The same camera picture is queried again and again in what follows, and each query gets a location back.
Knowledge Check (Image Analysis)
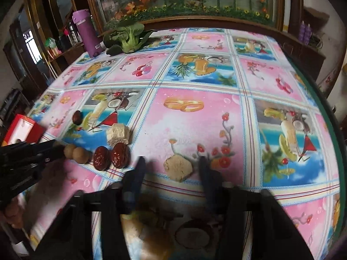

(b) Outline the wooden sideboard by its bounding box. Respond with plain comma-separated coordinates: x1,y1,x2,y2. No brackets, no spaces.
46,43,90,68

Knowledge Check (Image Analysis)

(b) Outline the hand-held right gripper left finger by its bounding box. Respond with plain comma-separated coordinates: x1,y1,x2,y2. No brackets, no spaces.
35,156,147,260

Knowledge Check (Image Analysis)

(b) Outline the glass panel with artificial flowers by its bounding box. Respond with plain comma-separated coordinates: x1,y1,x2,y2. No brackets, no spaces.
84,0,285,30

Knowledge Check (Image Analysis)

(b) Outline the green bok choy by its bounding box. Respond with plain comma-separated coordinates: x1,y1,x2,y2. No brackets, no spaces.
102,23,158,55

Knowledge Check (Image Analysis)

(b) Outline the tan pastry chunk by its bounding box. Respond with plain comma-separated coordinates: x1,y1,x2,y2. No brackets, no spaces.
163,155,194,182

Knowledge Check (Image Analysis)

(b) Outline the red cardboard box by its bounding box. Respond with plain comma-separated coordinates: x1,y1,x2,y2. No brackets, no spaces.
1,114,46,147

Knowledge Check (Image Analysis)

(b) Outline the brown longan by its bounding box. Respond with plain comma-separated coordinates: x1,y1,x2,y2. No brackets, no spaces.
64,144,78,159
73,147,92,164

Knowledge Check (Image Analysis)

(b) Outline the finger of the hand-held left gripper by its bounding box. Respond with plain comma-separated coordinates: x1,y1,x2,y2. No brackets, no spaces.
16,140,56,149
33,145,65,166

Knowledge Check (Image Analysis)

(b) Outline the white ribbed pastry chunk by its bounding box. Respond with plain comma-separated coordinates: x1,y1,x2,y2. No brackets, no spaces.
106,123,131,147

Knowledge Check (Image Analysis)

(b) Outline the green bag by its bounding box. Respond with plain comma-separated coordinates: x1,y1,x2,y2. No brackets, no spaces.
45,37,60,56

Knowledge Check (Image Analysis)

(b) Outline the person's left hand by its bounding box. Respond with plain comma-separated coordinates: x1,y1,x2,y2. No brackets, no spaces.
4,200,26,229

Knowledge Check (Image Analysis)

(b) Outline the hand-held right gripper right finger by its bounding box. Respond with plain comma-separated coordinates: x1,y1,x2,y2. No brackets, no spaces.
199,156,315,260

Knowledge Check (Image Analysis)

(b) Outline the purple insulated bottle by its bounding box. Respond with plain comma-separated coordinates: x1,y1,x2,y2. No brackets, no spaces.
72,9,102,57

